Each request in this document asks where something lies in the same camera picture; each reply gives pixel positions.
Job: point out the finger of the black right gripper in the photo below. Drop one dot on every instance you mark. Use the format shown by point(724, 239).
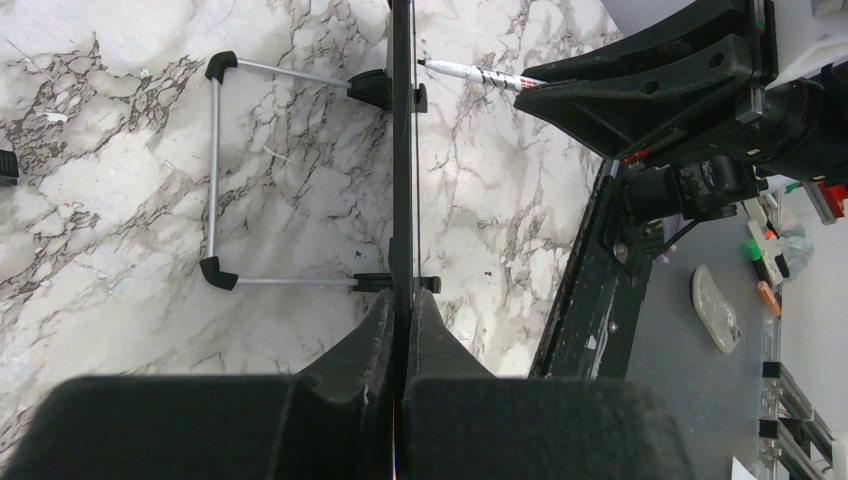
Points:
point(626, 98)
point(686, 32)

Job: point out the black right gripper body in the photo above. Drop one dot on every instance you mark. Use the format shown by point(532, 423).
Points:
point(798, 129)

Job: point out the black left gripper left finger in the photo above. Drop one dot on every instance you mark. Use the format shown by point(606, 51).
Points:
point(332, 420)

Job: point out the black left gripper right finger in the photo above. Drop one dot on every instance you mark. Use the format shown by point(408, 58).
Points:
point(462, 422)

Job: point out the black whiteboard marker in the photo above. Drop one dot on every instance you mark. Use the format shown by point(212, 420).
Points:
point(481, 75)

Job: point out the black framed whiteboard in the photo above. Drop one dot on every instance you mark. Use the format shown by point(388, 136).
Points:
point(402, 152)

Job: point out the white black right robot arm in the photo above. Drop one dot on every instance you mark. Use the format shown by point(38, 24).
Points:
point(703, 170)

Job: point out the green orange tool on shelf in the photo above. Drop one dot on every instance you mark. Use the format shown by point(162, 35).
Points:
point(765, 255)

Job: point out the grey oval object on floor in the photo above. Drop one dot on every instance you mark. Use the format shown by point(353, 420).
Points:
point(714, 310)

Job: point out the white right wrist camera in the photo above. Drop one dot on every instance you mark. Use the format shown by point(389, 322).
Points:
point(810, 34)

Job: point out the black aluminium front base frame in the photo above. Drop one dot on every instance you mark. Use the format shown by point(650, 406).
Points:
point(592, 323)

